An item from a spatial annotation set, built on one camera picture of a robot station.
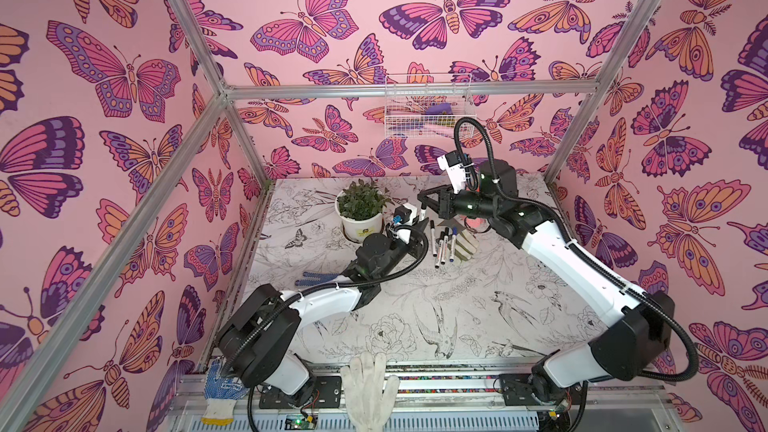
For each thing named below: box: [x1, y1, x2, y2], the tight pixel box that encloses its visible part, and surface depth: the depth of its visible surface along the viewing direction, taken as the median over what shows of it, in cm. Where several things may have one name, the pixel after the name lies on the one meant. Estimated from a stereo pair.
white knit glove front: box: [340, 352, 401, 432], surface depth 76 cm
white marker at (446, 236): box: [441, 227, 450, 265], surface depth 102 cm
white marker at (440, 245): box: [435, 231, 445, 269], surface depth 100 cm
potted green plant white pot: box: [335, 178, 395, 242], surface depth 94 cm
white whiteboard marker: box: [430, 220, 438, 257], surface depth 102 cm
